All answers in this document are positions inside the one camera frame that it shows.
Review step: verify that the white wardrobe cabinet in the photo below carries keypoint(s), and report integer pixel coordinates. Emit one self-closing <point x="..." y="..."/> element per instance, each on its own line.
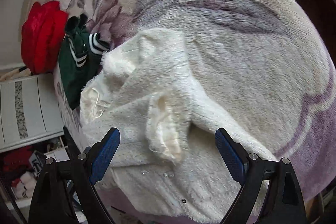
<point x="29" y="112"/>

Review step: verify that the white fluffy sweater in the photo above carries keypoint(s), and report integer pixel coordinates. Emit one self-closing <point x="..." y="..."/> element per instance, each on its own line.
<point x="167" y="163"/>

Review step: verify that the red garment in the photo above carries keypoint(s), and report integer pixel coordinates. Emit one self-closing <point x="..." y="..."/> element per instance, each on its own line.
<point x="42" y="35"/>

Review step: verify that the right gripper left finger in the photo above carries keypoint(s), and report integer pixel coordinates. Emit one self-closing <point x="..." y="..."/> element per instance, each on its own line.
<point x="60" y="180"/>

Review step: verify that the floral purple bed blanket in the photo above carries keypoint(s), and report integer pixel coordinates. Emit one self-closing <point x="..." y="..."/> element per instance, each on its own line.
<point x="263" y="61"/>

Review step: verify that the green striped jacket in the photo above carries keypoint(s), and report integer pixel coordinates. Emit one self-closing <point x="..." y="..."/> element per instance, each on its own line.
<point x="79" y="58"/>

